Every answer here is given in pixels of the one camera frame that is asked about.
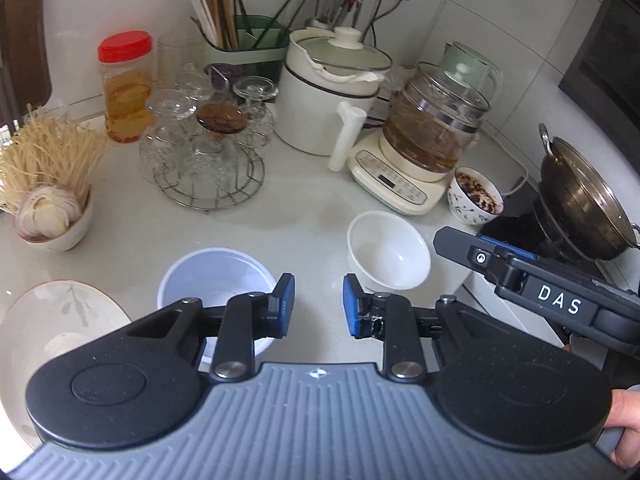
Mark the brown glass lid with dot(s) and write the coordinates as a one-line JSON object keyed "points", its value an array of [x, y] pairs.
{"points": [[222, 117]]}

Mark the red lid plastic jar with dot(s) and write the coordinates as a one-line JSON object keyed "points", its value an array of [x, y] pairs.
{"points": [[127, 90]]}

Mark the cluster of clear glass cups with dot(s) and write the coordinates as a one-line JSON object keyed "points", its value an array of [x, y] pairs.
{"points": [[175, 110]]}

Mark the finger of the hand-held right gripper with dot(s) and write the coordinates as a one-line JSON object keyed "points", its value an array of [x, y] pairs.
{"points": [[460, 247]]}

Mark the white bowl with onion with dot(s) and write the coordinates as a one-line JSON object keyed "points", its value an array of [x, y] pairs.
{"points": [[75, 234]]}

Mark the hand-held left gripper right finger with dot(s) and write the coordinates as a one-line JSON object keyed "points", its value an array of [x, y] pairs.
{"points": [[351, 305]]}

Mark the tall clear glass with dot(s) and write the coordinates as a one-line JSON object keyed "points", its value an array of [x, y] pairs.
{"points": [[172, 55]]}

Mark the sliced onion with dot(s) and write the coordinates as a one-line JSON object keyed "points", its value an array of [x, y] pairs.
{"points": [[45, 212]]}

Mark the large leaf print plate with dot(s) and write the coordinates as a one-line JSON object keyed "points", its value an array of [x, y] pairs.
{"points": [[30, 320]]}

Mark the floral cup with food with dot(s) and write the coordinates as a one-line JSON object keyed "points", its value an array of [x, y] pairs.
{"points": [[467, 205]]}

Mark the white pot with lid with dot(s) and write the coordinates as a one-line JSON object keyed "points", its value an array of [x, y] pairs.
{"points": [[310, 110]]}

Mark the pale green kettle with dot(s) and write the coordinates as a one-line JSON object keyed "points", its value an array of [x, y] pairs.
{"points": [[470, 62]]}

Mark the bundle of wooden chopsticks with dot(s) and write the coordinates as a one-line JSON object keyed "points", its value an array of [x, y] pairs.
{"points": [[215, 5]]}

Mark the person's right hand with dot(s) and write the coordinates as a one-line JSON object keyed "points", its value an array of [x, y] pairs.
{"points": [[629, 420]]}

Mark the glass electric kettle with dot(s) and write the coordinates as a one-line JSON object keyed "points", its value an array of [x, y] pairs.
{"points": [[430, 125]]}

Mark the green chopstick holder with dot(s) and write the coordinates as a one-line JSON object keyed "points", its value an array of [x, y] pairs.
{"points": [[260, 55]]}

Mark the dark wok with lid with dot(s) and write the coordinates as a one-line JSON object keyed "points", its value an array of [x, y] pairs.
{"points": [[580, 195]]}

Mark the pale blue plastic bowl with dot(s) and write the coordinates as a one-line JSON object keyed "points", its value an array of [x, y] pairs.
{"points": [[215, 270]]}

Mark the plain white bowl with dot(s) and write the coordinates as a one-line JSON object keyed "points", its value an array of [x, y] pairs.
{"points": [[390, 245]]}

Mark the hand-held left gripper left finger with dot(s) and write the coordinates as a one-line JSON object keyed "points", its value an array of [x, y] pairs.
{"points": [[284, 305]]}

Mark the black gas stove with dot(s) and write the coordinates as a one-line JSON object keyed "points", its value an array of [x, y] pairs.
{"points": [[520, 225]]}

